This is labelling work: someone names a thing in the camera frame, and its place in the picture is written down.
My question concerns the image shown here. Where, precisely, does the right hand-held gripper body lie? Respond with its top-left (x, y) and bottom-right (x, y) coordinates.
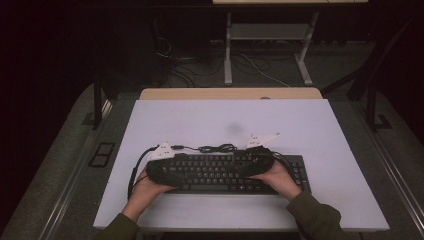
top-left (238, 131), bottom-right (281, 178)

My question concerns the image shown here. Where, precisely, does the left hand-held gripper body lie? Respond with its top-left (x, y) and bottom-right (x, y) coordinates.
top-left (145, 141), bottom-right (188, 188)

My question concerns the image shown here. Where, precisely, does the black computer keyboard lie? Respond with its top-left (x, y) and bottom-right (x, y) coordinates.
top-left (163, 152), bottom-right (312, 196)

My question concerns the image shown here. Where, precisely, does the person's right hand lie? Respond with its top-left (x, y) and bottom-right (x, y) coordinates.
top-left (249, 159), bottom-right (303, 203)

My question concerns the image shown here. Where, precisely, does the person's left hand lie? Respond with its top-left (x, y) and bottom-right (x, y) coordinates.
top-left (121, 169), bottom-right (177, 223)

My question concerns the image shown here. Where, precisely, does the white table board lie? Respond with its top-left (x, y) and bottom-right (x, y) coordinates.
top-left (93, 98), bottom-right (390, 232)

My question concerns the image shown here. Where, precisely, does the wooden table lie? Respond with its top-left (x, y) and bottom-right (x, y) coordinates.
top-left (138, 87), bottom-right (324, 101)

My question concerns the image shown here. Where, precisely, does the black upright metal stand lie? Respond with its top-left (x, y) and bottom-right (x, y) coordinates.
top-left (92, 79), bottom-right (104, 131)

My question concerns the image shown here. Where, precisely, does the black metal stand with foot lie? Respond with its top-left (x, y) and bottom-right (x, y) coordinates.
top-left (365, 83), bottom-right (393, 133)

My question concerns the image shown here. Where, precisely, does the black slanted stand leg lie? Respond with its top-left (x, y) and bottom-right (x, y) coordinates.
top-left (320, 13), bottom-right (416, 102)

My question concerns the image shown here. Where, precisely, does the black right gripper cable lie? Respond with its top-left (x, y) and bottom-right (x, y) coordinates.
top-left (271, 151), bottom-right (294, 172)

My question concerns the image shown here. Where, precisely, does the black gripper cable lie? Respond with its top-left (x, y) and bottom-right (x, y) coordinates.
top-left (127, 144), bottom-right (161, 201)
top-left (271, 151), bottom-right (294, 172)

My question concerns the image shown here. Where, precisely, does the black keyboard cable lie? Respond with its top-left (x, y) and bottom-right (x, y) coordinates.
top-left (169, 143), bottom-right (239, 155)

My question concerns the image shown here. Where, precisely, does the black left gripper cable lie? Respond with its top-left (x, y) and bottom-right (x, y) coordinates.
top-left (127, 144), bottom-right (161, 201)

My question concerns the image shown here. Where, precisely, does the black floor socket frame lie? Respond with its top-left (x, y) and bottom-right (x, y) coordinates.
top-left (87, 142), bottom-right (116, 168)

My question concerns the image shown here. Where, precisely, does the white floor cable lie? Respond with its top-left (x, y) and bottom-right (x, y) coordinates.
top-left (239, 53), bottom-right (292, 89)

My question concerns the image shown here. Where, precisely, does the aluminium rail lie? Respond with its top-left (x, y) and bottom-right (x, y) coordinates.
top-left (37, 99), bottom-right (114, 240)
top-left (353, 99), bottom-right (424, 231)

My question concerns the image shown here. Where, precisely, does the tangle of black floor cables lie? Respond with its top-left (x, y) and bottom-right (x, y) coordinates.
top-left (155, 35), bottom-right (225, 88)

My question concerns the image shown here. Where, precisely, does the grey metal desk frame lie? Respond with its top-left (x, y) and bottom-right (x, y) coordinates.
top-left (223, 11), bottom-right (320, 87)

